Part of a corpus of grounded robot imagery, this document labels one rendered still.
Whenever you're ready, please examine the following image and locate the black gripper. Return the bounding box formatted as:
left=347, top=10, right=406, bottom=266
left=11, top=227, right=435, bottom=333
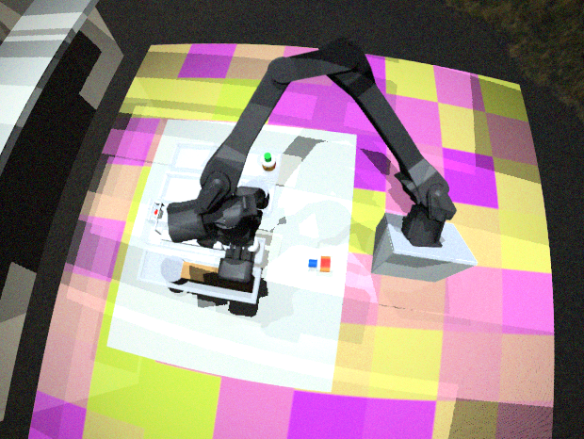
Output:
left=217, top=186, right=266, bottom=285

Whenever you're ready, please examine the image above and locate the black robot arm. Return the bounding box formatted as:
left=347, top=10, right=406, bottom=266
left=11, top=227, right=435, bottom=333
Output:
left=166, top=37, right=457, bottom=249

